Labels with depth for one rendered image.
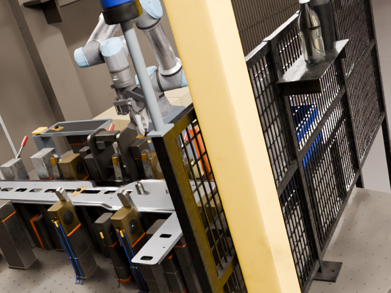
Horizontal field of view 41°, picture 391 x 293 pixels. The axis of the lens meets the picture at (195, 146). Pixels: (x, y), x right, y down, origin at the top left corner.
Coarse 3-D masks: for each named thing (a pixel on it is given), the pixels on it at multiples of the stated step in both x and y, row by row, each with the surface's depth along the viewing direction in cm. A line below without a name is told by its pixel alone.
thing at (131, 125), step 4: (136, 116) 189; (140, 120) 191; (128, 124) 193; (132, 124) 192; (140, 124) 191; (132, 128) 193; (136, 128) 191; (140, 128) 191; (140, 132) 192; (144, 132) 193
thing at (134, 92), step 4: (128, 88) 187; (132, 88) 187; (136, 88) 188; (140, 88) 188; (128, 92) 186; (132, 92) 186; (136, 92) 186; (140, 92) 186; (132, 96) 186; (136, 96) 186; (140, 96) 185; (156, 96) 187; (140, 100) 186; (144, 100) 185
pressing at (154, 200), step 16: (0, 192) 252; (16, 192) 246; (32, 192) 241; (48, 192) 236; (80, 192) 227; (144, 192) 210; (160, 192) 206; (208, 192) 195; (112, 208) 205; (144, 208) 198; (160, 208) 194
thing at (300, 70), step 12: (336, 48) 167; (276, 60) 152; (300, 60) 165; (324, 60) 159; (276, 72) 153; (288, 72) 158; (300, 72) 155; (312, 72) 152; (324, 72) 149; (276, 84) 152; (288, 84) 154; (300, 84) 152; (312, 84) 150
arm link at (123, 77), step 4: (128, 68) 189; (120, 72) 183; (124, 72) 183; (128, 72) 184; (112, 76) 184; (116, 76) 184; (120, 76) 183; (124, 76) 183; (128, 76) 184; (132, 76) 186; (112, 80) 186; (116, 80) 184; (120, 80) 184; (124, 80) 184; (128, 80) 185; (116, 84) 186
